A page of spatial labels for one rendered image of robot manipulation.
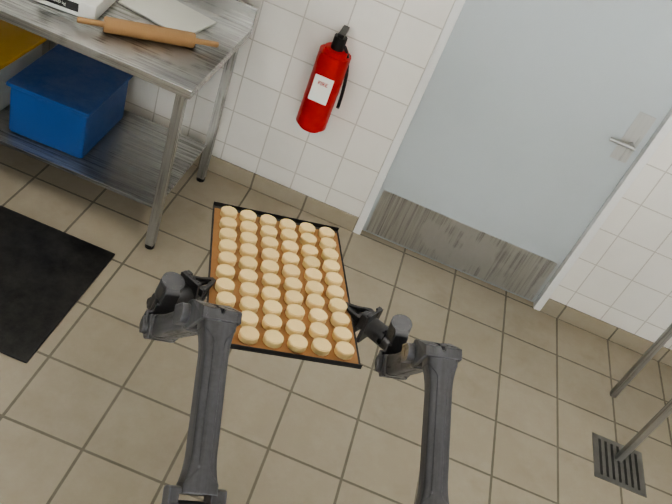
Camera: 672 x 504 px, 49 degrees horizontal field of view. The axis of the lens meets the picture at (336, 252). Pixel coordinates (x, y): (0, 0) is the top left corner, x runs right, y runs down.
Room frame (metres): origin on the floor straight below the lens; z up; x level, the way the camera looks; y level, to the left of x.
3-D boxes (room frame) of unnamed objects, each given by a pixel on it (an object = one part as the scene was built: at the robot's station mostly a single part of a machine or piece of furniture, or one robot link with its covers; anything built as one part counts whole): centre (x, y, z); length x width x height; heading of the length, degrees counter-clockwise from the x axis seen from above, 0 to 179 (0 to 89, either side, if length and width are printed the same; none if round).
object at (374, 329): (1.47, -0.18, 0.98); 0.07 x 0.07 x 0.10; 64
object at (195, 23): (2.92, 1.09, 0.89); 0.34 x 0.26 x 0.01; 79
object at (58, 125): (2.76, 1.40, 0.36); 0.46 x 0.38 x 0.26; 3
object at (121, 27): (2.64, 1.04, 0.91); 0.56 x 0.06 x 0.06; 120
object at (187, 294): (1.30, 0.32, 0.98); 0.07 x 0.07 x 0.10; 64
